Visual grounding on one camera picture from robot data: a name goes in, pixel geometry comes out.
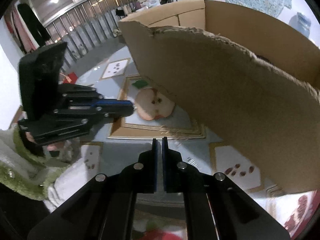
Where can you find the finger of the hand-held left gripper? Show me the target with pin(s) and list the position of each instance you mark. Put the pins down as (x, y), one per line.
(115, 110)
(82, 95)

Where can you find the brown cardboard box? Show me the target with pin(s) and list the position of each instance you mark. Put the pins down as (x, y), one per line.
(225, 92)

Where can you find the black hanging coat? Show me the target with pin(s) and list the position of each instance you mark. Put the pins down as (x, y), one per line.
(33, 25)

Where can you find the person's left hand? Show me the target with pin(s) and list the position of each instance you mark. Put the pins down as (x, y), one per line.
(52, 148)

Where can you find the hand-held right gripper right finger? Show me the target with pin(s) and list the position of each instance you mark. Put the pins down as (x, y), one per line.
(165, 166)

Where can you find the blue water dispenser bottle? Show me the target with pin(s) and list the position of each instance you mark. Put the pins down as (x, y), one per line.
(301, 25)

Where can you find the white green fluffy coat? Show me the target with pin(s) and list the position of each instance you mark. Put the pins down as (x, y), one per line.
(67, 185)

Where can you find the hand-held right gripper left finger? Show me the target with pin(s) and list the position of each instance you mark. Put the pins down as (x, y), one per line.
(154, 166)

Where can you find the metal stair railing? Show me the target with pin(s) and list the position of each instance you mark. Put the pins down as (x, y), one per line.
(82, 22)

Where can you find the red gift bag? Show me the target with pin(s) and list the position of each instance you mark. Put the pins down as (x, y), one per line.
(70, 78)

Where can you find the fruit print tablecloth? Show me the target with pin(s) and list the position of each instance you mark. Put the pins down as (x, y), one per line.
(130, 155)

